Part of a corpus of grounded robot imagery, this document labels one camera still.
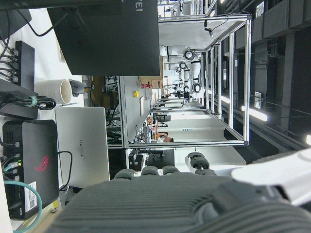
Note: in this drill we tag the aluminium frame cage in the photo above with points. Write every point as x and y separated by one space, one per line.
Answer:
247 72

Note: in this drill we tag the seated person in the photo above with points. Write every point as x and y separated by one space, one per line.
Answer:
167 139

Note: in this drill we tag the silver laptop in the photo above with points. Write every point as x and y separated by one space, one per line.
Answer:
82 136

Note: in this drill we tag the black USB hub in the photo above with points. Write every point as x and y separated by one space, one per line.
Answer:
25 63

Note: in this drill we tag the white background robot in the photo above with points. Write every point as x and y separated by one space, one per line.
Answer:
175 49

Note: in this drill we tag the white mug on desk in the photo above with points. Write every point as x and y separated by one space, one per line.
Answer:
51 89

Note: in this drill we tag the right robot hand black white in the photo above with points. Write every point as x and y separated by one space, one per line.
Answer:
145 206

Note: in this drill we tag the black computer monitor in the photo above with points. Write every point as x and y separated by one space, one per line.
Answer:
109 36

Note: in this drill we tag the black mini PC red logo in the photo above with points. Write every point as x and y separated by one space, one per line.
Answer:
39 150

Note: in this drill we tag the black monitor base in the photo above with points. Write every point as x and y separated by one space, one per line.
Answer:
12 21

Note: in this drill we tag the cardboard box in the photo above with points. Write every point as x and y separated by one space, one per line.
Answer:
150 82

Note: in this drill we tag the grey computer mouse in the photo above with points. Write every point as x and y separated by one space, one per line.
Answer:
76 88

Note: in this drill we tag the yellow push button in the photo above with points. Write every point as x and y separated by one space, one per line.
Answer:
136 94

